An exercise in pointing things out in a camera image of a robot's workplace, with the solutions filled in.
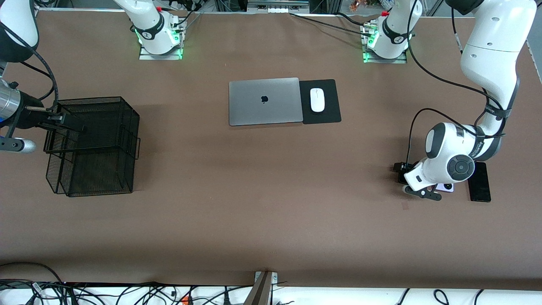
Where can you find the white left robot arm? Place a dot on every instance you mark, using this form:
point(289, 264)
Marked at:
point(491, 51)

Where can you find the lilac flip phone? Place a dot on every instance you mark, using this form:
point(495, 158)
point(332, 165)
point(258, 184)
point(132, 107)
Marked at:
point(446, 188)

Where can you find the white power strip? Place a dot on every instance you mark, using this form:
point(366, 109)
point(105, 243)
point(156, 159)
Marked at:
point(277, 7)

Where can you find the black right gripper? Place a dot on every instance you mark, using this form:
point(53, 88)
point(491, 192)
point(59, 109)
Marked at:
point(31, 113)

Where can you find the silver closed laptop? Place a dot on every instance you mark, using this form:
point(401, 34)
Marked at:
point(254, 110)

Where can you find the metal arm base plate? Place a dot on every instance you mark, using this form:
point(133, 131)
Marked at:
point(146, 56)
point(400, 62)

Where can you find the white computer mouse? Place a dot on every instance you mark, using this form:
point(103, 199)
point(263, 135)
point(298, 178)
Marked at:
point(317, 101)

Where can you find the grey metal camera post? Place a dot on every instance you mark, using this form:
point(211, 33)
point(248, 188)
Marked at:
point(260, 292)

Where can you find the black flip phone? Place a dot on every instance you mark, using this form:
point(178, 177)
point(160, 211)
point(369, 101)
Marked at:
point(403, 178)

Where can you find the black mouse pad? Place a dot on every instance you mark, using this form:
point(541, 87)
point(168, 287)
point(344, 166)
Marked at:
point(330, 114)

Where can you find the black slab smartphone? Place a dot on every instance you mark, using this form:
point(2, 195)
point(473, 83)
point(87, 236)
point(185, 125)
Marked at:
point(480, 186)

